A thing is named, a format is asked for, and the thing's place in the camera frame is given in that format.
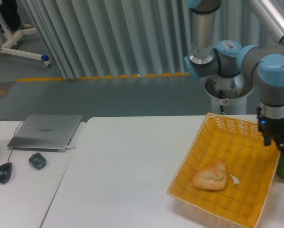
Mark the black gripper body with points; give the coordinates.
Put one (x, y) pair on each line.
(273, 126)

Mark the black earbud case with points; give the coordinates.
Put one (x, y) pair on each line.
(38, 161)

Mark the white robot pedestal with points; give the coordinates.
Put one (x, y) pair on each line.
(228, 94)

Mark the white paper scrap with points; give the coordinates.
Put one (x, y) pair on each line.
(235, 180)

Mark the yellow woven basket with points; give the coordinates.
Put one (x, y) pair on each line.
(239, 143)

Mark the silver closed laptop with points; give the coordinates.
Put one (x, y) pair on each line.
(45, 132)

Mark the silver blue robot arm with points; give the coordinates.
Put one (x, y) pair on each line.
(264, 66)

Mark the person legs in background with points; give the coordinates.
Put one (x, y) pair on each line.
(9, 11)

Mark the black computer mouse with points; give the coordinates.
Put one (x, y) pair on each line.
(5, 172)

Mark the triangular golden bread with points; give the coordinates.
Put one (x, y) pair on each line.
(212, 177)

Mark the white rolling stand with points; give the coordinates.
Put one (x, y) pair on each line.
(13, 38)

